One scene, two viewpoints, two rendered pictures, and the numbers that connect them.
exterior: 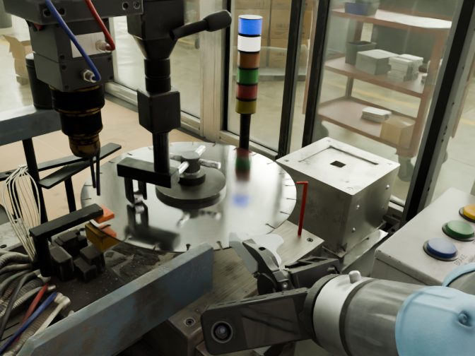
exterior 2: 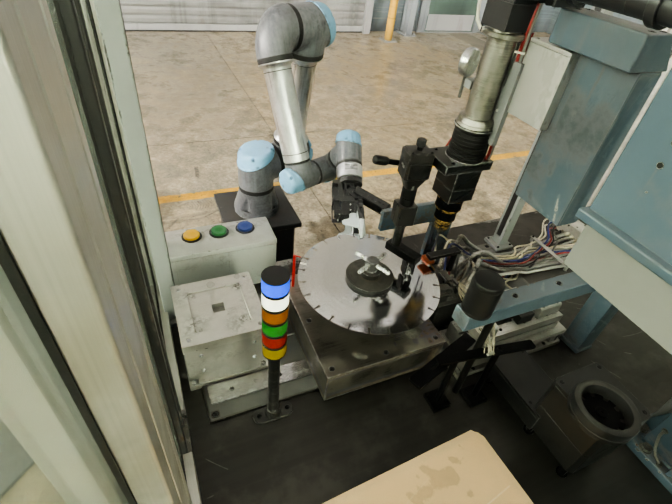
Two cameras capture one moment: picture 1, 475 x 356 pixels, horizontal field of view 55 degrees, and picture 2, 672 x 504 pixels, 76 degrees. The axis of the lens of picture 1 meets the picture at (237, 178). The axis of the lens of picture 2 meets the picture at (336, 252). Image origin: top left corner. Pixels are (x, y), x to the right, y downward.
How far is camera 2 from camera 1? 1.38 m
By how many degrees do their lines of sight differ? 109
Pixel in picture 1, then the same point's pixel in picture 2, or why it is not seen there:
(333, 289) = (358, 169)
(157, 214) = (395, 261)
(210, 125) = not seen: outside the picture
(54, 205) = (468, 469)
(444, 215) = (209, 242)
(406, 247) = (260, 234)
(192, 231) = (379, 246)
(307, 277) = (349, 197)
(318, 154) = (220, 326)
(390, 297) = (356, 148)
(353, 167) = (210, 299)
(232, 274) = not seen: hidden behind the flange
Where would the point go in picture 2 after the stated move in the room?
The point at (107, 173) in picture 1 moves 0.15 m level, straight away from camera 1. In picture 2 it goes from (423, 306) to (429, 363)
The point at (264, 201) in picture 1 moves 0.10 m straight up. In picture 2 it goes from (331, 251) to (335, 218)
